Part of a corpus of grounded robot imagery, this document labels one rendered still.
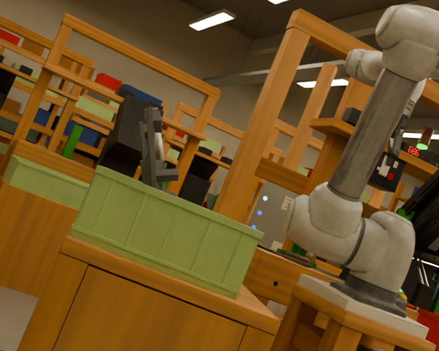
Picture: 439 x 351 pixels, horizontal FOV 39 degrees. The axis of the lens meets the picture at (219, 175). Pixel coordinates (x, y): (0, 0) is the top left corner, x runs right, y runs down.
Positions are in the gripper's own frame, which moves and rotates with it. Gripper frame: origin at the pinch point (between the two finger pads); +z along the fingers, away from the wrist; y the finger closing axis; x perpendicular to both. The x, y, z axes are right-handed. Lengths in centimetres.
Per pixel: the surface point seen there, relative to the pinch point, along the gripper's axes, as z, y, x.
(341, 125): -21, -54, 8
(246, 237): 38, 56, -58
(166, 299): 57, 58, -71
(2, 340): 131, -119, -84
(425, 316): 41, 10, 33
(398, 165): -16, -55, 43
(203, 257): 46, 55, -66
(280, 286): 51, -5, -15
